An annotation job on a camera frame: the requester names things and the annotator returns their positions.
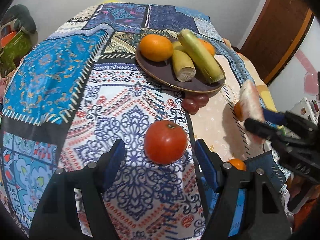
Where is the small orange mandarin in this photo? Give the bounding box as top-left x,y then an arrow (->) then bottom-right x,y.
234,101 -> 244,122

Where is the small orange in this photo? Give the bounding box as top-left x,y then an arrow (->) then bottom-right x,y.
227,158 -> 247,171

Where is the dark red grape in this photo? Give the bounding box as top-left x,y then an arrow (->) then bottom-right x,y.
190,94 -> 209,108
181,98 -> 199,115

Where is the red tomato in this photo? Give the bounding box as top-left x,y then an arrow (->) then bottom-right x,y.
144,120 -> 188,165

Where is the short yellow sugarcane piece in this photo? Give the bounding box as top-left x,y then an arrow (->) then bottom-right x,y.
172,49 -> 196,82

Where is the colourful yellow fleece blanket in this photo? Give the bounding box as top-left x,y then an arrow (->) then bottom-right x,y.
222,37 -> 278,113

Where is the large orange on plate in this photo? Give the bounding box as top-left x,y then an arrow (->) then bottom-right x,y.
199,38 -> 215,56

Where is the dark purple round plate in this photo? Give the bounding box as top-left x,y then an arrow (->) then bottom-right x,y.
136,39 -> 225,94

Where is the brown wooden door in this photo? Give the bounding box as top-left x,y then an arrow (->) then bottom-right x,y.
240,0 -> 314,85

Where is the patchwork blue patterned bedspread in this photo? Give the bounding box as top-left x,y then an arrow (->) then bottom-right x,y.
0,2 -> 291,240

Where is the green and red clutter pile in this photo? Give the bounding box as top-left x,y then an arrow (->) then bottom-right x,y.
1,18 -> 32,77

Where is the dark green plush cushion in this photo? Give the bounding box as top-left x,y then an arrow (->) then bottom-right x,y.
1,4 -> 36,34

